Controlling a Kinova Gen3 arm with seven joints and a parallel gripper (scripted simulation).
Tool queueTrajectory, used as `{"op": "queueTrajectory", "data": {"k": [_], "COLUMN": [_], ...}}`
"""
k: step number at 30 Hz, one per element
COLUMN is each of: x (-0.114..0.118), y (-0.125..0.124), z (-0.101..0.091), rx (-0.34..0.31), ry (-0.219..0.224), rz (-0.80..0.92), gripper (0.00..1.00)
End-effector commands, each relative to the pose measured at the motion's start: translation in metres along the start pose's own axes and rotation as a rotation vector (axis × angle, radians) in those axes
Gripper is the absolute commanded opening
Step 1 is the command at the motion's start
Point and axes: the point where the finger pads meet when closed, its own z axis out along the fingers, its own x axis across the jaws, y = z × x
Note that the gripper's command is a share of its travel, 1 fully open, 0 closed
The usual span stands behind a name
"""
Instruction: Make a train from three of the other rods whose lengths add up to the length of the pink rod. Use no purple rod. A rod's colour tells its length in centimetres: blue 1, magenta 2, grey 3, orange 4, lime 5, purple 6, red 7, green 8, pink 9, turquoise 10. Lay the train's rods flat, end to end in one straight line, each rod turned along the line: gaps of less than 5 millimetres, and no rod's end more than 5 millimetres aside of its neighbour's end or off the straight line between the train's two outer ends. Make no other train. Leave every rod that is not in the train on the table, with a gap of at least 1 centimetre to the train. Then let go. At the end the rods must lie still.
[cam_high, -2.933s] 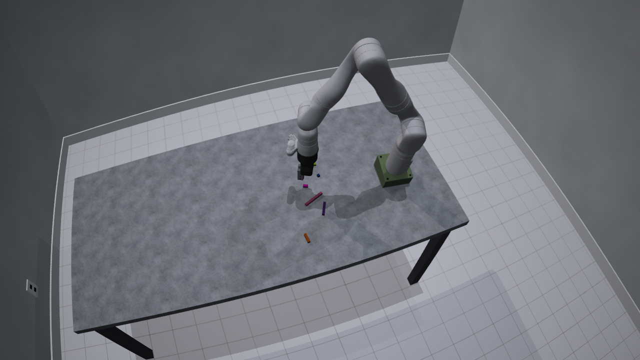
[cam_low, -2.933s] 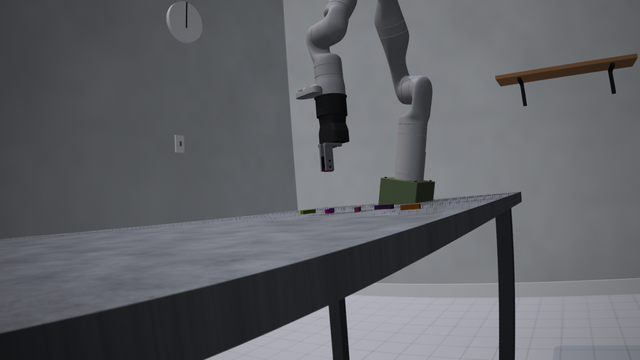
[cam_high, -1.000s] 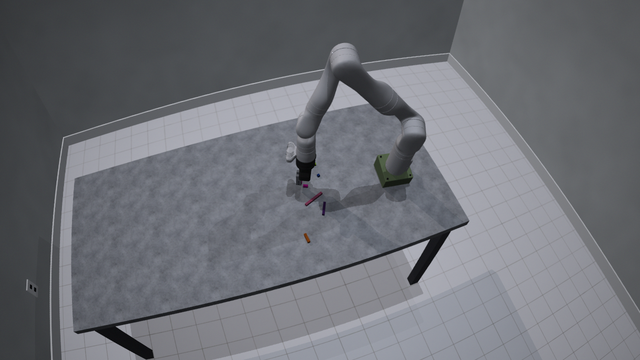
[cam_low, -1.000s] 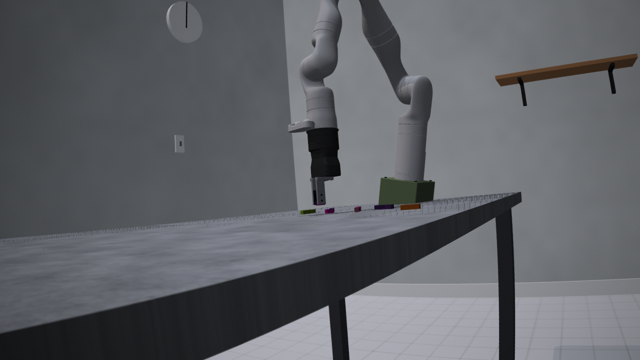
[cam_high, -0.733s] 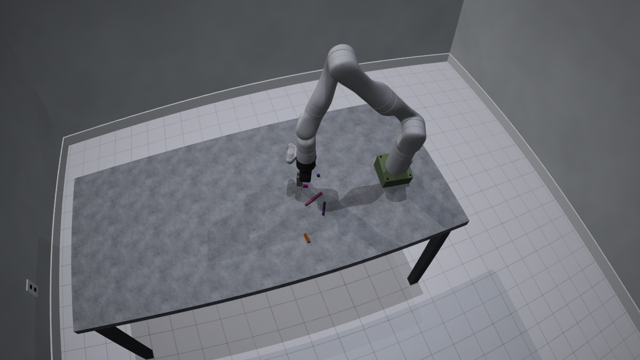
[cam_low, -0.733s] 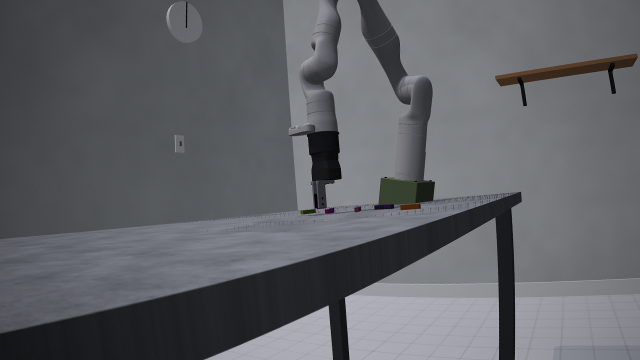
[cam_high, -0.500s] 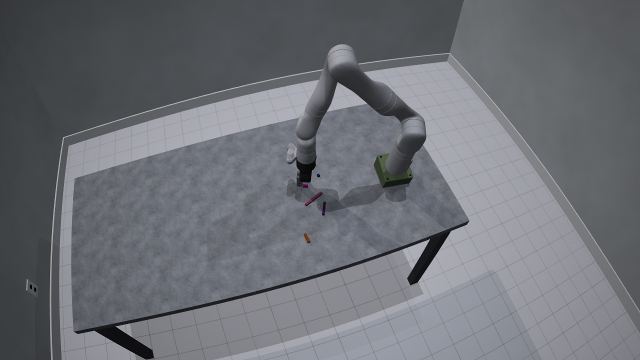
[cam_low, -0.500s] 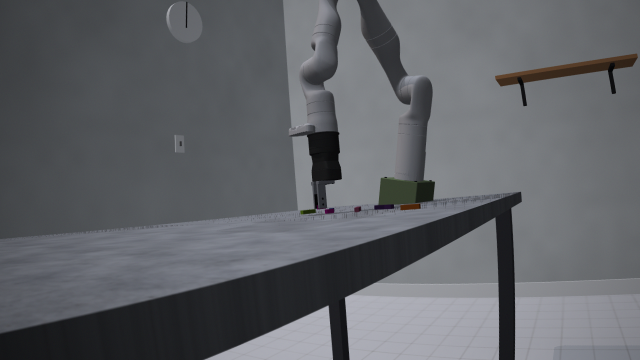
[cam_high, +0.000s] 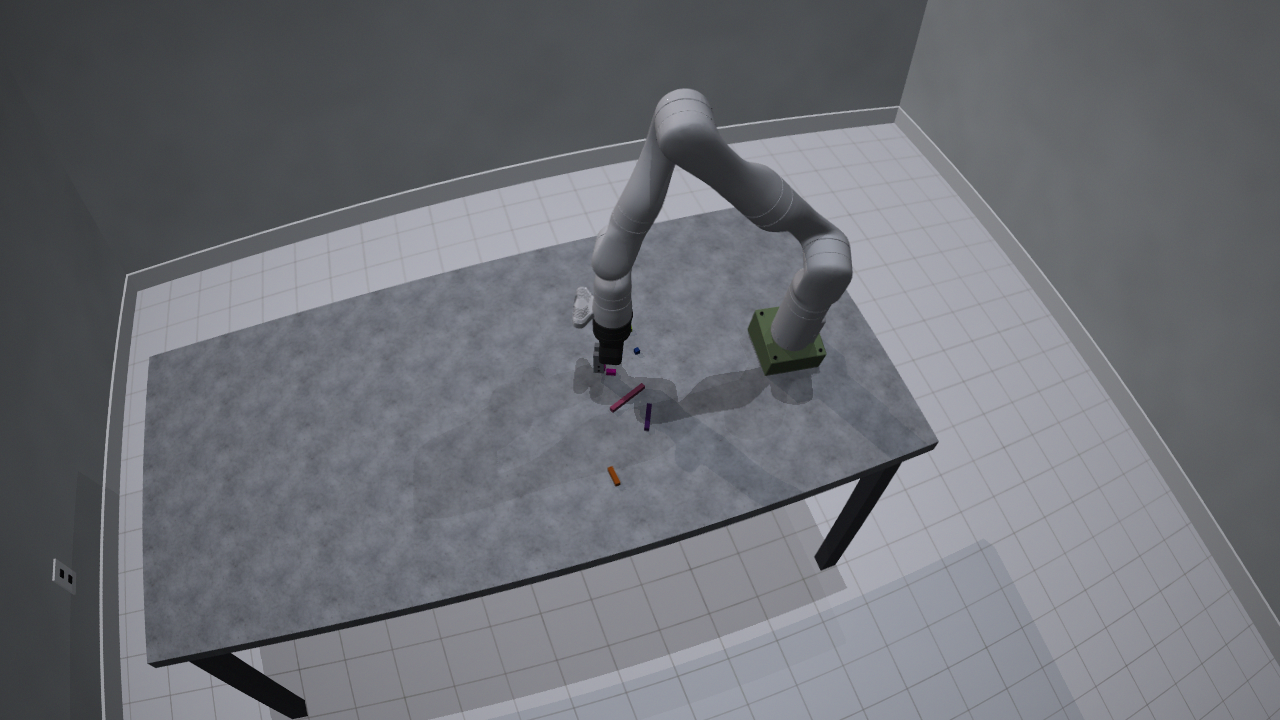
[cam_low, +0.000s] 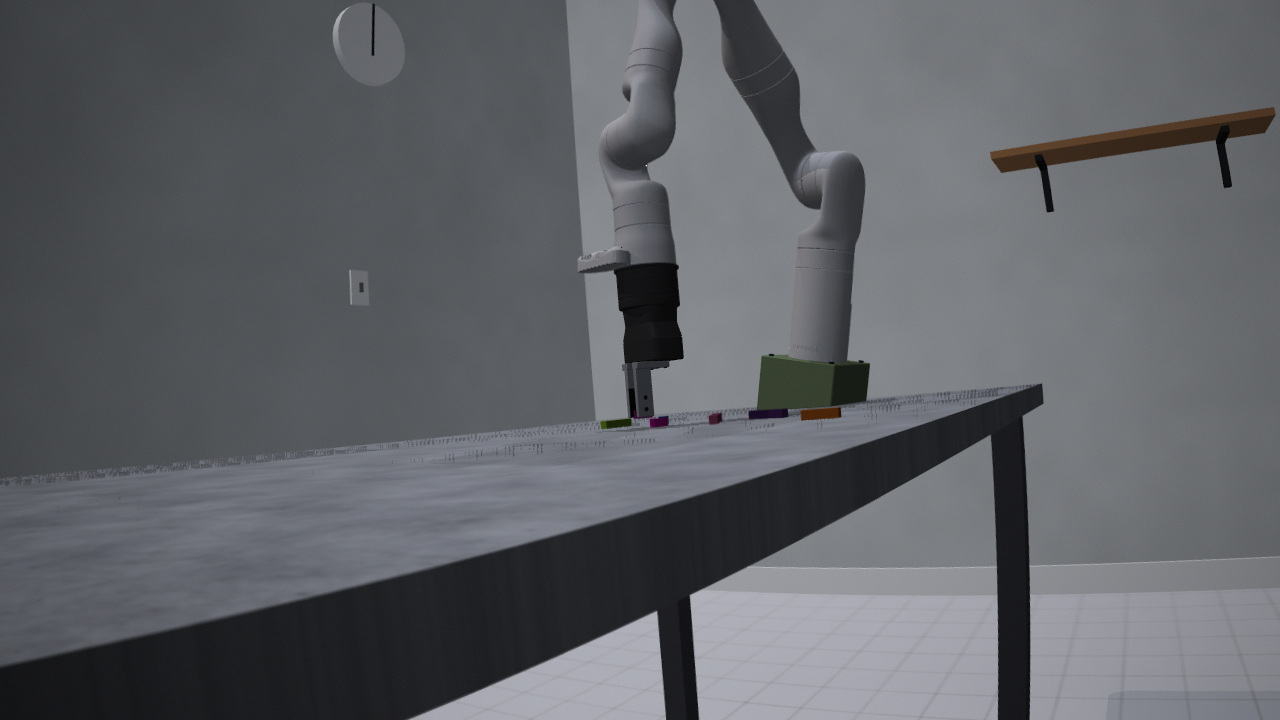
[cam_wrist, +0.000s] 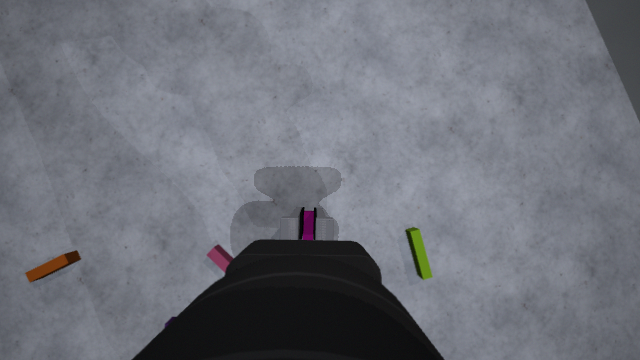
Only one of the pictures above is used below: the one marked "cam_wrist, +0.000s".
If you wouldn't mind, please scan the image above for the lime green rectangular bar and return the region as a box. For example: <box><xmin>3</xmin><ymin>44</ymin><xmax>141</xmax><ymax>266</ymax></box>
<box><xmin>406</xmin><ymin>227</ymin><xmax>432</xmax><ymax>280</ymax></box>

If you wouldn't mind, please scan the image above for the pink rod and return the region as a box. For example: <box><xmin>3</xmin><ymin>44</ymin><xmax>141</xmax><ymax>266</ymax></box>
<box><xmin>207</xmin><ymin>244</ymin><xmax>234</xmax><ymax>272</ymax></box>

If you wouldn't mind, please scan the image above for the orange rod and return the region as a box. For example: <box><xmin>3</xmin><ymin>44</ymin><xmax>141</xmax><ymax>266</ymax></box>
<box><xmin>25</xmin><ymin>250</ymin><xmax>81</xmax><ymax>282</ymax></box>

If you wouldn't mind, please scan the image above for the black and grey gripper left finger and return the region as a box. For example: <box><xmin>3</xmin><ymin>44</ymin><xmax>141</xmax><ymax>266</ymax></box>
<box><xmin>280</xmin><ymin>207</ymin><xmax>304</xmax><ymax>240</ymax></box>

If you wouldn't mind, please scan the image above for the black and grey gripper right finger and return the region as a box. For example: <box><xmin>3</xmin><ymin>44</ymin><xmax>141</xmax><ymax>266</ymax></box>
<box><xmin>313</xmin><ymin>207</ymin><xmax>334</xmax><ymax>240</ymax></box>

